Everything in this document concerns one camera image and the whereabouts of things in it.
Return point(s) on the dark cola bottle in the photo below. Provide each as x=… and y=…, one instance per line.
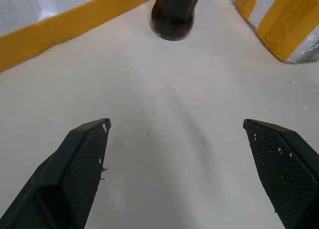
x=172, y=15

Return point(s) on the yellow taped foam wall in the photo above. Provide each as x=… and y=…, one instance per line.
x=59, y=22

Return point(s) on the yellow taped foam block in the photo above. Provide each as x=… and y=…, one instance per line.
x=281, y=22

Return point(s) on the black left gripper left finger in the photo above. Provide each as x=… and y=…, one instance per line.
x=62, y=174

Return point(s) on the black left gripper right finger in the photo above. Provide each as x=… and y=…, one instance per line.
x=281, y=169

